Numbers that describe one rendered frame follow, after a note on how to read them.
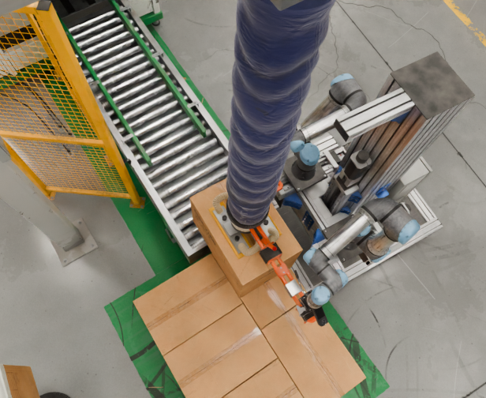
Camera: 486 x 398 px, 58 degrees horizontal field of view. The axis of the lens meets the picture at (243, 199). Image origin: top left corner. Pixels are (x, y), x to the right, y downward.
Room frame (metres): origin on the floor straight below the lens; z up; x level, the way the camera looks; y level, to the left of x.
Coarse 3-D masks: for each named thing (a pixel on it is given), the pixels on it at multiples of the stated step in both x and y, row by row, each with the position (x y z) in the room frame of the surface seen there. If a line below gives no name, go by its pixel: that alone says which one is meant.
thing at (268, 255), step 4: (272, 244) 0.67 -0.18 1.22; (276, 244) 0.68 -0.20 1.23; (264, 248) 0.65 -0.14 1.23; (268, 248) 0.65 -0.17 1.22; (260, 252) 0.62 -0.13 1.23; (264, 252) 0.63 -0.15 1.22; (268, 252) 0.63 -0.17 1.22; (272, 252) 0.63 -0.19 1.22; (276, 252) 0.63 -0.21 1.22; (280, 252) 0.64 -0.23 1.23; (264, 256) 0.60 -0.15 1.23; (268, 256) 0.61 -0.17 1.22; (272, 256) 0.61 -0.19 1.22; (276, 256) 0.61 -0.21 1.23; (280, 256) 0.62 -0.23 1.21; (264, 260) 0.59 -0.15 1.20; (268, 260) 0.59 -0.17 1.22; (272, 260) 0.59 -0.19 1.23; (268, 264) 0.57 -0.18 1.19
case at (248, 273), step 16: (208, 192) 0.99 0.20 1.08; (224, 192) 1.00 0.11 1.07; (192, 208) 0.93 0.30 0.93; (208, 208) 0.88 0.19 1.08; (272, 208) 0.93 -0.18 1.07; (208, 224) 0.79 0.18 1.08; (208, 240) 0.77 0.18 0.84; (224, 240) 0.71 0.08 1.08; (288, 240) 0.75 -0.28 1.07; (224, 256) 0.62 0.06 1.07; (256, 256) 0.64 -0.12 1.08; (288, 256) 0.66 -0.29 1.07; (224, 272) 0.61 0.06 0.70; (240, 272) 0.54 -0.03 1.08; (256, 272) 0.55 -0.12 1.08; (272, 272) 0.60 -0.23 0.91; (240, 288) 0.47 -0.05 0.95
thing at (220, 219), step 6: (222, 204) 0.92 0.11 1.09; (210, 210) 0.87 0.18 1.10; (216, 216) 0.83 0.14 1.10; (222, 216) 0.83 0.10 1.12; (216, 222) 0.80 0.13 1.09; (222, 222) 0.81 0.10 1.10; (222, 228) 0.77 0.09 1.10; (234, 234) 0.74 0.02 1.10; (240, 234) 0.75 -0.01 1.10; (228, 240) 0.70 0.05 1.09; (234, 240) 0.71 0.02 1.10; (240, 240) 0.71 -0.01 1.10; (246, 240) 0.72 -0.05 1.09; (234, 246) 0.67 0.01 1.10; (246, 246) 0.68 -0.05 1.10; (234, 252) 0.64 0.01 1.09; (240, 252) 0.64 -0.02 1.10; (240, 258) 0.61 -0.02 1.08
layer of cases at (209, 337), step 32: (160, 288) 0.49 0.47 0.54; (192, 288) 0.51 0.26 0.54; (224, 288) 0.54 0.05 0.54; (256, 288) 0.56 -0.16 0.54; (160, 320) 0.29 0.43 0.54; (192, 320) 0.31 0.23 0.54; (224, 320) 0.34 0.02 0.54; (256, 320) 0.36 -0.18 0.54; (288, 320) 0.39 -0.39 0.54; (192, 352) 0.12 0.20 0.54; (224, 352) 0.14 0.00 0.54; (256, 352) 0.17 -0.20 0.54; (288, 352) 0.19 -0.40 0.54; (320, 352) 0.21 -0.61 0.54; (192, 384) -0.06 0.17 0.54; (224, 384) -0.04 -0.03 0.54; (256, 384) -0.01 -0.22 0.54; (288, 384) 0.01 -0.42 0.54; (320, 384) 0.03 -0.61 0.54; (352, 384) 0.05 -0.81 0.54
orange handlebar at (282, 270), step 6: (252, 228) 0.75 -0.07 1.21; (258, 228) 0.76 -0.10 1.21; (252, 234) 0.72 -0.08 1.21; (264, 234) 0.73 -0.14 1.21; (258, 240) 0.69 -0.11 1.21; (282, 264) 0.58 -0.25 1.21; (276, 270) 0.54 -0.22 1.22; (282, 270) 0.54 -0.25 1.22; (288, 270) 0.55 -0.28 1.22; (282, 276) 0.51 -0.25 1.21; (288, 276) 0.52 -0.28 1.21; (282, 282) 0.48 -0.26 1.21; (300, 294) 0.43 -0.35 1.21; (294, 300) 0.40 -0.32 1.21; (312, 318) 0.32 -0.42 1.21
